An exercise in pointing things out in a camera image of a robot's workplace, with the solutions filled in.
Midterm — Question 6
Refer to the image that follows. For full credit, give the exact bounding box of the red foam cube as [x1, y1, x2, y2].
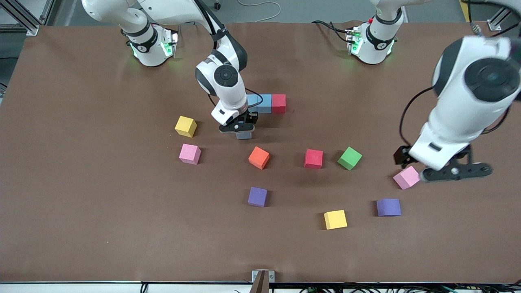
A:
[271, 94, 287, 114]
[304, 149, 324, 169]

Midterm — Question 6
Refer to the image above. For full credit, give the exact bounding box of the pink foam cube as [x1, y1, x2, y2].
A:
[179, 143, 201, 165]
[392, 166, 422, 190]

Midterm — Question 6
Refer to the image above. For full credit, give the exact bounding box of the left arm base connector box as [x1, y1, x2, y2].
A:
[346, 26, 363, 55]

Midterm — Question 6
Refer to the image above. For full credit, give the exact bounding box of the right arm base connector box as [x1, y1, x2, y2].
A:
[162, 28, 180, 57]

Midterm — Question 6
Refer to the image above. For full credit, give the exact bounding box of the orange foam cube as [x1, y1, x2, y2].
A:
[248, 146, 271, 170]

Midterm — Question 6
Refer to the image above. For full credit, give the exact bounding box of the yellow foam cube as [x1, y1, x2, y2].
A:
[175, 116, 198, 138]
[324, 210, 348, 230]

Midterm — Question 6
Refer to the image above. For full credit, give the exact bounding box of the purple foam cube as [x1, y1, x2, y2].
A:
[376, 198, 402, 217]
[247, 186, 268, 208]

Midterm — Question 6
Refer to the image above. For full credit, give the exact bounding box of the green foam cube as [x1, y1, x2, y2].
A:
[337, 146, 363, 171]

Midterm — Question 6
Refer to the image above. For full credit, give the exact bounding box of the yellow floor tape strip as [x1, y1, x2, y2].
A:
[459, 0, 475, 23]

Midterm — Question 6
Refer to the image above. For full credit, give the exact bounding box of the white floor cable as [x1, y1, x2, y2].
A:
[237, 0, 282, 23]

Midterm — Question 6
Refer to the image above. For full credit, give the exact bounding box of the black left base cable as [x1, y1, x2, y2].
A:
[311, 20, 350, 43]

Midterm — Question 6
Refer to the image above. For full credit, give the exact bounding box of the aluminium frame profile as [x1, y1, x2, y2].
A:
[39, 0, 56, 26]
[487, 7, 514, 31]
[0, 0, 40, 36]

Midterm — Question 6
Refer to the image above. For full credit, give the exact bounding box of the grey metal bracket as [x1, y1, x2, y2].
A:
[250, 270, 275, 293]

